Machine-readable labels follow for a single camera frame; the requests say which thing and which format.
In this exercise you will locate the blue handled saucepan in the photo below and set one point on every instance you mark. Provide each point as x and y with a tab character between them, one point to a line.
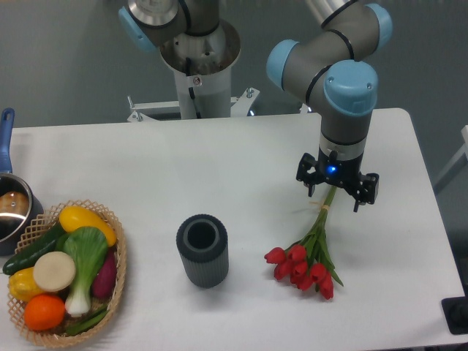
19	206

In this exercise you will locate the purple sweet potato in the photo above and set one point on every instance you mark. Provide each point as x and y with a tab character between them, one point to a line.
105	280

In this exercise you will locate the orange fruit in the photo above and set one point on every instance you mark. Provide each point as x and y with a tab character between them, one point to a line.
44	312

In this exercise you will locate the yellow squash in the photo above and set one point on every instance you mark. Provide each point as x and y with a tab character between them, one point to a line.
73	217

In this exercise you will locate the woven wicker basket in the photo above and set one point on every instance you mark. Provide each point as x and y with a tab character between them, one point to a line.
57	337

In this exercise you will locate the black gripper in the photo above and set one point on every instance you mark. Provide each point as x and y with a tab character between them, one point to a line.
342	173

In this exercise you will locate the green leaf in basket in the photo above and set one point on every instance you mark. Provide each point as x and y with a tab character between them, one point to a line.
85	325

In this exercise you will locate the yellow bell pepper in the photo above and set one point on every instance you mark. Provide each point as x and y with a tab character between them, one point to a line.
22	285

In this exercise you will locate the beige round disc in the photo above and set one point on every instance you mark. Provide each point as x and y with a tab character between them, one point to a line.
54	271

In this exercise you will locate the green bok choy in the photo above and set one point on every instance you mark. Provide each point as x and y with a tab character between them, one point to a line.
87	246

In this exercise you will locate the red tulip bouquet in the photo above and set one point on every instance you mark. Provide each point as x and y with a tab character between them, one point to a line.
307	262

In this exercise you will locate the second grey blue robot arm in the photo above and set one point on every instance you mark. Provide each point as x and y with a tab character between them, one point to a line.
150	24

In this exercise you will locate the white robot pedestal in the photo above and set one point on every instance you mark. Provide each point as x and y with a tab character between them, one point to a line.
201	69

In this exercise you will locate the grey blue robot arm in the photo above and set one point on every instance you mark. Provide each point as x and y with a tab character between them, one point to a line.
330	76

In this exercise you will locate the white frame at right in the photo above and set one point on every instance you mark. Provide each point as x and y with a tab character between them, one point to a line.
453	167

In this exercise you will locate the dark grey ribbed vase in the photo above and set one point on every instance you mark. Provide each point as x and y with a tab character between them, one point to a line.
202	243

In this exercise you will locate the black device at table edge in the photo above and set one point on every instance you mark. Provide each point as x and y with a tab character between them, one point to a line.
455	312

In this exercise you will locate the green cucumber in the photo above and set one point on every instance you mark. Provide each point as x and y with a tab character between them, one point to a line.
27	257

